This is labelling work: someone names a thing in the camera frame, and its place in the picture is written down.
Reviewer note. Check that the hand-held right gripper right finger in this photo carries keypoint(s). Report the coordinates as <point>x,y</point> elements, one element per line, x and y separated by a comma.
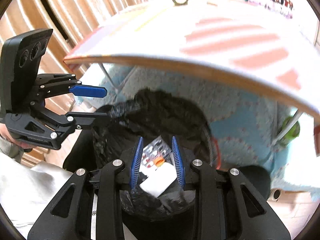
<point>178,163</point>

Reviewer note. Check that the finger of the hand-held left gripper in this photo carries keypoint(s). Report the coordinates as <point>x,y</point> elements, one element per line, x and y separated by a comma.
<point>82,120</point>
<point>87,91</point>

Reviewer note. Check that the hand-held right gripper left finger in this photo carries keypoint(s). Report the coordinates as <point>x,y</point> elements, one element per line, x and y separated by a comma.
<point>137,165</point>

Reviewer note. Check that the orange cap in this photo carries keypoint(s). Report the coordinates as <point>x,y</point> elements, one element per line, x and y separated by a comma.
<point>159,161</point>

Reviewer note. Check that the silver blister pack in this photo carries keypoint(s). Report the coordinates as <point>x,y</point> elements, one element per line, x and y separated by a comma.
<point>156,150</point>

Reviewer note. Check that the white paper sheet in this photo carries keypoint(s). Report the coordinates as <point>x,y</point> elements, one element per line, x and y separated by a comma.
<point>157,180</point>

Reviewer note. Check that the black trash bin with bag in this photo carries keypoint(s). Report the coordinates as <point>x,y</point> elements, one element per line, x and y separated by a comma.
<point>162,110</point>

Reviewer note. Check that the person's left forearm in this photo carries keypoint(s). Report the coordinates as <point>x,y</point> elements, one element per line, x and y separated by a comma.
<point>7,152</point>

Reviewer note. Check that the person's left hand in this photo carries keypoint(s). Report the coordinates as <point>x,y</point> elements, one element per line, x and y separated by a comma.
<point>8,135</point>

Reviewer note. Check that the person's white garment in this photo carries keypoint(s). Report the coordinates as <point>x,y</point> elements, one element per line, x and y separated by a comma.
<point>30,187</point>

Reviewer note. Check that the beige striped curtain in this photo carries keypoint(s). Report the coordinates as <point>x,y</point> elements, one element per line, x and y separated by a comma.
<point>75,5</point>

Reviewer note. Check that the white round device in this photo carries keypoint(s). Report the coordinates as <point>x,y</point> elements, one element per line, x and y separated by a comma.
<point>276,194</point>

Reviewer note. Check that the green bottle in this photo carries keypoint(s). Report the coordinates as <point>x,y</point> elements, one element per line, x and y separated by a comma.
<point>290,130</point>

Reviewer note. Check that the colourful patterned folding table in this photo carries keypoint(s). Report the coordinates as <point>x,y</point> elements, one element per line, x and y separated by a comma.
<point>225,55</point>

